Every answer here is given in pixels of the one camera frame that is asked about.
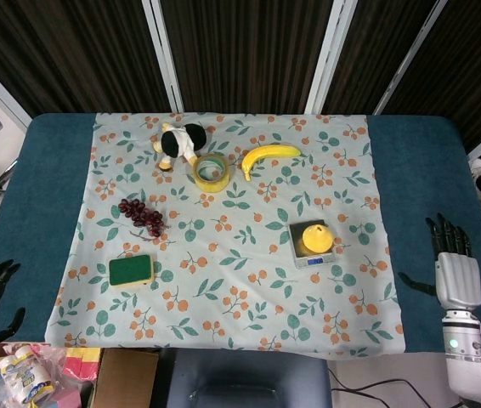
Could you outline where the white labelled bottle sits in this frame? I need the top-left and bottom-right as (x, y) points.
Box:
(0, 344), (57, 405)

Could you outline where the yellow round fruit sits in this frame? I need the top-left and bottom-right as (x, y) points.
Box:
(301, 224), (335, 259)

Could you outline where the purple grape bunch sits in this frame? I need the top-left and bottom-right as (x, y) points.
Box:
(117, 198), (169, 239)

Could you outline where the clear plastic bag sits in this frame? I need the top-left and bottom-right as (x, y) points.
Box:
(0, 342), (70, 408)

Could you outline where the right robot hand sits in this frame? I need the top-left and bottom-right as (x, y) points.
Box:
(397, 212), (481, 310)

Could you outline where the black white plush toy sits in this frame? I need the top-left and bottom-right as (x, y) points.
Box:
(153, 122), (209, 172)

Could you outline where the dark white-framed screen panel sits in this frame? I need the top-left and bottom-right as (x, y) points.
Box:
(374, 0), (481, 158)
(308, 0), (458, 116)
(142, 0), (359, 115)
(0, 0), (184, 128)

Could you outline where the green yellow sponge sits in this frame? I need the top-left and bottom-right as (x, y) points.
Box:
(108, 253), (156, 291)

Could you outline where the blue table cover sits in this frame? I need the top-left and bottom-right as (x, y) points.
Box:
(0, 112), (481, 360)

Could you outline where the floral print tablecloth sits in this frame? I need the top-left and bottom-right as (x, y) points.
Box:
(43, 110), (407, 360)

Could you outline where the yellow tape roll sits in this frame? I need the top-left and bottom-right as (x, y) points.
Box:
(192, 154), (232, 193)

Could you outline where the pink yellow sponge pack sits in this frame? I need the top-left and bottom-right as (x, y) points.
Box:
(62, 346), (102, 380)

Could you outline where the black cable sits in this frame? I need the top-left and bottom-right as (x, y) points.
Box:
(329, 377), (452, 408)

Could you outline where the brown cardboard box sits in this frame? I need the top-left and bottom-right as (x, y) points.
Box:
(89, 347), (161, 408)

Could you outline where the small digital scale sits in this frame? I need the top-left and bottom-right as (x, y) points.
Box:
(287, 218), (337, 269)

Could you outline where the yellow banana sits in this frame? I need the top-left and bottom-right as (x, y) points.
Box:
(240, 144), (303, 183)

